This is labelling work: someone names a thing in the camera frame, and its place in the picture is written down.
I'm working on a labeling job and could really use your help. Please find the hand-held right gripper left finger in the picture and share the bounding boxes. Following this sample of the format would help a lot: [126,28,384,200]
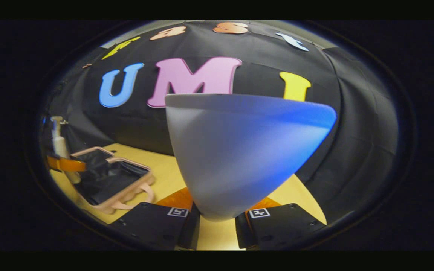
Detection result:
[110,187,201,250]

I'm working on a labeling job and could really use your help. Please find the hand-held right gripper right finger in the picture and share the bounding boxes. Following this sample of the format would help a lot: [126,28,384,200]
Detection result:
[235,196,327,250]

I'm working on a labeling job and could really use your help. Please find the white pump bottle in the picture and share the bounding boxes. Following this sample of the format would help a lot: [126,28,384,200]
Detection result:
[50,116,82,185]

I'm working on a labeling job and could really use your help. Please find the pink suitcase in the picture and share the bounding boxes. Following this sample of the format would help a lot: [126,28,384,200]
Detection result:
[70,147,156,215]

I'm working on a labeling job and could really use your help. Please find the white cosmetic tube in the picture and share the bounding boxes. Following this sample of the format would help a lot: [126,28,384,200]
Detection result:
[164,93,337,222]

